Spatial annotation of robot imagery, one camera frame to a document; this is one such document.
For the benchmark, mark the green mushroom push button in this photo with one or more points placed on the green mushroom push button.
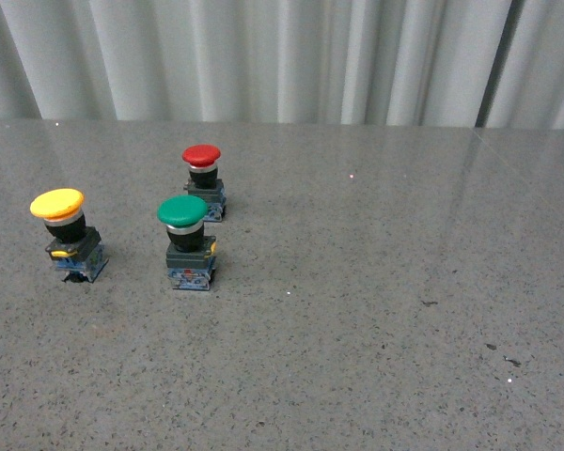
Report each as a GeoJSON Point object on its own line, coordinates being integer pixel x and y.
{"type": "Point", "coordinates": [191, 254]}

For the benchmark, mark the red mushroom push button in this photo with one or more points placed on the red mushroom push button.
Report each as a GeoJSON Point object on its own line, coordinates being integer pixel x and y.
{"type": "Point", "coordinates": [204, 181]}

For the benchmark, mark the yellow mushroom push button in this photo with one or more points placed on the yellow mushroom push button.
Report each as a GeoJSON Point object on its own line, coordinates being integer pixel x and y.
{"type": "Point", "coordinates": [76, 249]}

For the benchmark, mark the white pleated curtain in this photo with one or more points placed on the white pleated curtain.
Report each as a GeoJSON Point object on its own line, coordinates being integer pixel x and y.
{"type": "Point", "coordinates": [497, 64]}

